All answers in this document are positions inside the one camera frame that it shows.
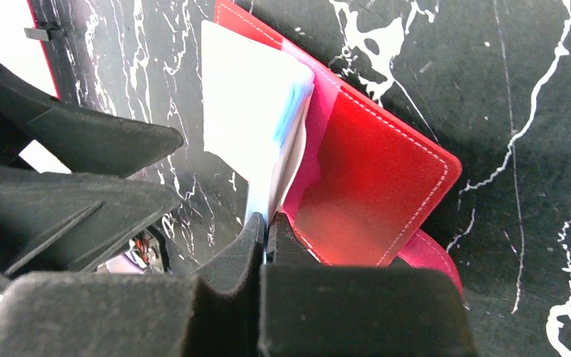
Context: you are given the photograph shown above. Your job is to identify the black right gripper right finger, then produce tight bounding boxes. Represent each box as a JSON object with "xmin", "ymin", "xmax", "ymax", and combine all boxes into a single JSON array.
[{"xmin": 258, "ymin": 213, "xmax": 477, "ymax": 356}]

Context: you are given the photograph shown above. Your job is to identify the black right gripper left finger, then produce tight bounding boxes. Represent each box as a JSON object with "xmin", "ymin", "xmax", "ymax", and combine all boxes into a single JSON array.
[{"xmin": 0, "ymin": 213, "xmax": 265, "ymax": 356}]

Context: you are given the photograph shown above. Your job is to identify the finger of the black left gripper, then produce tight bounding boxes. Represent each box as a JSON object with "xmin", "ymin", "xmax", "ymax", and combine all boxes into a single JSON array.
[
  {"xmin": 0, "ymin": 165, "xmax": 180, "ymax": 292},
  {"xmin": 0, "ymin": 63, "xmax": 184, "ymax": 178}
]

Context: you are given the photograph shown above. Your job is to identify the red leather card holder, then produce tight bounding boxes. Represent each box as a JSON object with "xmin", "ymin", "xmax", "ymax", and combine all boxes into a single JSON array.
[{"xmin": 215, "ymin": 1, "xmax": 462, "ymax": 284}]

